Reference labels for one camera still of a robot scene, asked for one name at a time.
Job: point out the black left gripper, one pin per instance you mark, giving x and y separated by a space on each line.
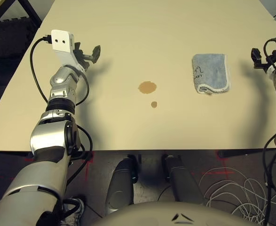
81 57

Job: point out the blue-grey terry rag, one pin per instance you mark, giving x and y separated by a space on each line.
211 73

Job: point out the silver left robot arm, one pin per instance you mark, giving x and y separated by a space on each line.
46 139

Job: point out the large brown water puddle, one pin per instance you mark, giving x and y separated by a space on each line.
147 87

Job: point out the small brown water drop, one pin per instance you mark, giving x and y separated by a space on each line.
154 104

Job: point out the black foam floor mat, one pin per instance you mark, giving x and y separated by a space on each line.
8 40

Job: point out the grey robot left leg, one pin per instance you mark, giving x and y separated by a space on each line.
120 183

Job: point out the grey robot leg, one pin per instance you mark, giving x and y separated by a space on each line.
183 181
120 183

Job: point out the grey robot right leg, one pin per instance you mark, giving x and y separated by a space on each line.
183 181

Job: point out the white sneaker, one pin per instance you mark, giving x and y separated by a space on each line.
77 209

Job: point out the beige robot torso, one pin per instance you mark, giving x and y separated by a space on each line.
152 215

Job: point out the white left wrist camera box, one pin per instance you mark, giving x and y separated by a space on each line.
60 41

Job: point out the black metal frame beam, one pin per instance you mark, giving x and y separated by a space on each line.
32 11

